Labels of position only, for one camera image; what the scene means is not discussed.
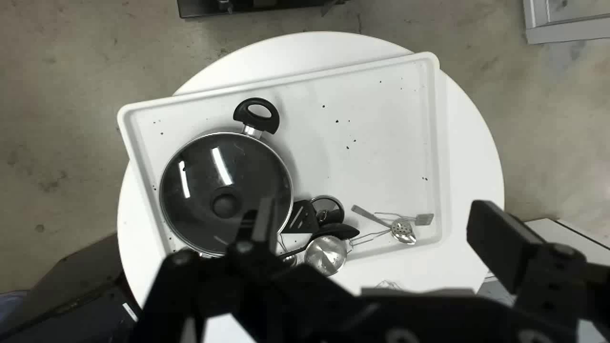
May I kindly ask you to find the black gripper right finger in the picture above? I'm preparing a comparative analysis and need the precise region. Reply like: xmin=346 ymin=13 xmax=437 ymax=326
xmin=468 ymin=198 xmax=544 ymax=301

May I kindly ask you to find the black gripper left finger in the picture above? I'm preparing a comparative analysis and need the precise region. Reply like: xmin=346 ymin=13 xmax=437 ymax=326
xmin=250 ymin=194 xmax=283 ymax=255

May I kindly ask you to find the round glass pot lid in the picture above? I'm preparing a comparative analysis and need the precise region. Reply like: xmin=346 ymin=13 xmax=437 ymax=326
xmin=159 ymin=132 xmax=296 ymax=255

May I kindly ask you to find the black cooking pot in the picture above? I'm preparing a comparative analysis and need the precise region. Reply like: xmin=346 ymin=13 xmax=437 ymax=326
xmin=159 ymin=95 xmax=321 ymax=255

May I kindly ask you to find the white plastic tray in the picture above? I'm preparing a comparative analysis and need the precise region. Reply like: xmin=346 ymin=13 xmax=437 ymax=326
xmin=117 ymin=51 xmax=445 ymax=263

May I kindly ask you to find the black measuring cup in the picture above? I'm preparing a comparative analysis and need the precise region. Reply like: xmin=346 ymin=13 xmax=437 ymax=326
xmin=311 ymin=194 xmax=349 ymax=227

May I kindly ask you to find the steel measuring cup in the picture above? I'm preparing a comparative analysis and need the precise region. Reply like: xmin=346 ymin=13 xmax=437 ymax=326
xmin=304 ymin=234 xmax=351 ymax=276

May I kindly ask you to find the thin steel utensil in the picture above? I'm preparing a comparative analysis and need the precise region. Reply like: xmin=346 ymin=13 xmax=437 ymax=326
xmin=351 ymin=204 xmax=437 ymax=229

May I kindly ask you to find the round white table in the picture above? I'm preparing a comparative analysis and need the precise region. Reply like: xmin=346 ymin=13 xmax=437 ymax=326
xmin=115 ymin=31 xmax=508 ymax=313

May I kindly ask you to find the steel measuring spoon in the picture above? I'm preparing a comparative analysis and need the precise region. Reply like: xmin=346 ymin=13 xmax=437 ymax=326
xmin=355 ymin=217 xmax=420 ymax=248

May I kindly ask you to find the large black hard case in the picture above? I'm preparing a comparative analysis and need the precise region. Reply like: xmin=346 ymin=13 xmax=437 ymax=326
xmin=0 ymin=233 xmax=142 ymax=343

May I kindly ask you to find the aluminium frame rail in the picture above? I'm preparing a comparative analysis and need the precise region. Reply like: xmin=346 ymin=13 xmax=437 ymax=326
xmin=521 ymin=0 xmax=610 ymax=46

